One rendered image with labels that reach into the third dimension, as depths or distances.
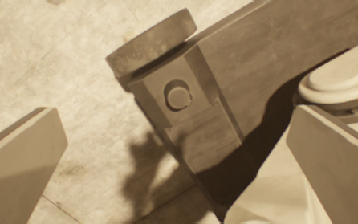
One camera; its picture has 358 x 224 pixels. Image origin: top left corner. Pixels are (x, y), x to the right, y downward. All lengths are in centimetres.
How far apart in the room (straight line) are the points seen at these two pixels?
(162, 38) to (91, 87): 30
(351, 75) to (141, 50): 32
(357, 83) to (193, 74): 24
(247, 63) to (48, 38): 48
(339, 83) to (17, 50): 68
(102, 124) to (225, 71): 38
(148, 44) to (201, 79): 11
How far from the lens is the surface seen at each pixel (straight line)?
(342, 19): 54
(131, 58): 37
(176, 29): 38
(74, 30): 60
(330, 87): 36
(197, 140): 43
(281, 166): 32
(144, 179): 72
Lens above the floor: 56
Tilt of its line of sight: 68 degrees down
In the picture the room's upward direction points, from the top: 164 degrees clockwise
